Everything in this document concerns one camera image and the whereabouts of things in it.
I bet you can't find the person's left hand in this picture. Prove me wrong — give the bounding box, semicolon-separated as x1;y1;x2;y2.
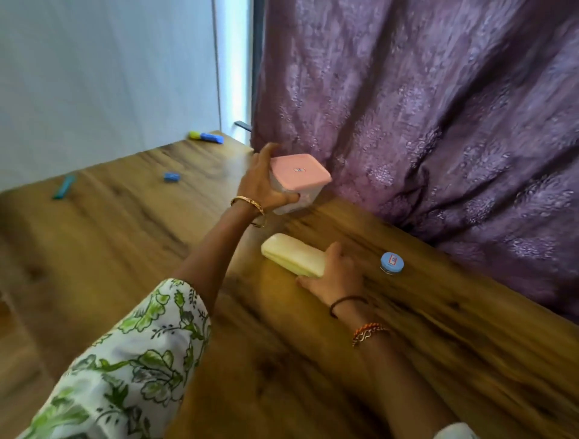
236;142;300;212

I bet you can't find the yellow and blue highlighter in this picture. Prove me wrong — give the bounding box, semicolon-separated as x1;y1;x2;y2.
188;131;225;145

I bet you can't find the clear container pink lid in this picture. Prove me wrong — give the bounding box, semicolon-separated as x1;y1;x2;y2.
269;153;334;216

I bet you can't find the right floral white green sleeve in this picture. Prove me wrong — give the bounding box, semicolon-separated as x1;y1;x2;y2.
434;423;480;439

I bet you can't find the silver chain bracelet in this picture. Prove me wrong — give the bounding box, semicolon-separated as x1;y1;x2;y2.
352;327;392;348

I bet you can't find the yellow pencil case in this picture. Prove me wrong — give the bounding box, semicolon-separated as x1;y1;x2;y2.
261;233;327;279

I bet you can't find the brown thread bracelet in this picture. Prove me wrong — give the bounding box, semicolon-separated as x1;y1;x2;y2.
329;295;370;320

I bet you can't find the small round blue tape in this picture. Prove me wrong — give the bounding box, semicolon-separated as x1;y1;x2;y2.
379;251;405;276

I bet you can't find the left floral white green sleeve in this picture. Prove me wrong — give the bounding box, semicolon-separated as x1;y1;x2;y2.
17;278;212;439

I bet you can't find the floral white green sleeve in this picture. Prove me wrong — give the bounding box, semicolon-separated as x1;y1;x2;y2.
17;278;212;439
434;423;480;439

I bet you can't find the person's right forearm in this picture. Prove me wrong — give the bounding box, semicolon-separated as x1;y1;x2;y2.
332;298;458;439

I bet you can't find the person's right hand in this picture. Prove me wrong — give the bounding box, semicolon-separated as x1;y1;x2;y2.
296;241;370;308

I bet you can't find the person's left forearm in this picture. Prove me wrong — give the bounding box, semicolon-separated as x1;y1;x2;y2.
174;203;259;313

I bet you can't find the gold bangle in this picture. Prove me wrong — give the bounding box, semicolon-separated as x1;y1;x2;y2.
230;195;267;229

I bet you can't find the black window frame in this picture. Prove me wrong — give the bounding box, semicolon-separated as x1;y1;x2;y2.
250;0;267;136

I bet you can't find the orange thread bracelet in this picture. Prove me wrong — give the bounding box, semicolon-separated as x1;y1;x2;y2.
351;322;390;344

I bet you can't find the purple patterned curtain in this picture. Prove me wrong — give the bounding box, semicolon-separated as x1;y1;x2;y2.
251;0;579;322

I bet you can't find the teal grey marker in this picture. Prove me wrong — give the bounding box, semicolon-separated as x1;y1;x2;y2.
52;174;77;201

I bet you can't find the wooden desk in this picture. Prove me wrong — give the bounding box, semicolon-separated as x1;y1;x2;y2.
0;131;579;439

